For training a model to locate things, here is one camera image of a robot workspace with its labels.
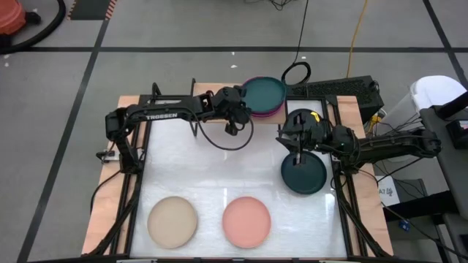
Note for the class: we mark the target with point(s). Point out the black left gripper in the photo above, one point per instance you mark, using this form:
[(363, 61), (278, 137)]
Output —
[(232, 107)]

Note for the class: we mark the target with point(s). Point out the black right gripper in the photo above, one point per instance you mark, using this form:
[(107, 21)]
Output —
[(314, 137)]

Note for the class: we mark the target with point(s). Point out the teal green plate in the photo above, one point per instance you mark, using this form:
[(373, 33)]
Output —
[(263, 94)]

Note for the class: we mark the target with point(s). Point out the purple plate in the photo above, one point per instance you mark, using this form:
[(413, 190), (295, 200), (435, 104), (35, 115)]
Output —
[(265, 115)]

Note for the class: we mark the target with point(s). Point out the dark teal plate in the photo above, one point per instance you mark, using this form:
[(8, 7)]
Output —
[(311, 179)]

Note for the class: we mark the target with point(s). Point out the beige plate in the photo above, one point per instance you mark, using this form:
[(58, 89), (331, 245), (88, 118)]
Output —
[(172, 223)]

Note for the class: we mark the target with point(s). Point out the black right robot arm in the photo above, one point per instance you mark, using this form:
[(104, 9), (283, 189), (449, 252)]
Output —
[(395, 144)]

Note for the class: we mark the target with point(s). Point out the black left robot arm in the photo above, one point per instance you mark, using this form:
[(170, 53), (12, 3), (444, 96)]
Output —
[(161, 113)]

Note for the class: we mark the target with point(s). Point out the wooden shelf with black legs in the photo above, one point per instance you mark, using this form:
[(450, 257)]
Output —
[(203, 88)]

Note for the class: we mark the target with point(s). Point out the white glossy table sheet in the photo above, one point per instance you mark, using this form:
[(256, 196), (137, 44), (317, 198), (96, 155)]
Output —
[(219, 171)]

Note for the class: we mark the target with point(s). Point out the yellow plug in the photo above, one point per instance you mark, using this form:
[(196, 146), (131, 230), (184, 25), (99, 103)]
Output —
[(374, 120)]

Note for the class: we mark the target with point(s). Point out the white paper sign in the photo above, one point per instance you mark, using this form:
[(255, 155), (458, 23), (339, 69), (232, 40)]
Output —
[(387, 191)]

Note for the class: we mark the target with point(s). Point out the salmon plate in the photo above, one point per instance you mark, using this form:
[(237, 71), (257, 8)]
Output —
[(246, 223)]

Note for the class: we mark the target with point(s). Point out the white plastic bin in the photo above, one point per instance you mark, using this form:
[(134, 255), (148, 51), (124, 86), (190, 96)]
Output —
[(431, 91)]

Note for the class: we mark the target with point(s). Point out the small blue object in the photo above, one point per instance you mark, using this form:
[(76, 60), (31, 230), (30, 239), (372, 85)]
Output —
[(404, 225)]

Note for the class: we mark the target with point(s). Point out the grey desk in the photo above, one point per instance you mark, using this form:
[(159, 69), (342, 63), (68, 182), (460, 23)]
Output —
[(449, 164)]

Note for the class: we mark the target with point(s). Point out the black mat with striped edge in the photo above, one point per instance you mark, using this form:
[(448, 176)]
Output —
[(89, 9)]

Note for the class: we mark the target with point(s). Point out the orange vacuum cleaner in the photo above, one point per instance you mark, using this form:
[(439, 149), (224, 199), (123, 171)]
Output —
[(9, 16)]

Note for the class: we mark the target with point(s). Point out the black metal table frame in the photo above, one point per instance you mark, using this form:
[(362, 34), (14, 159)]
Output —
[(311, 98)]

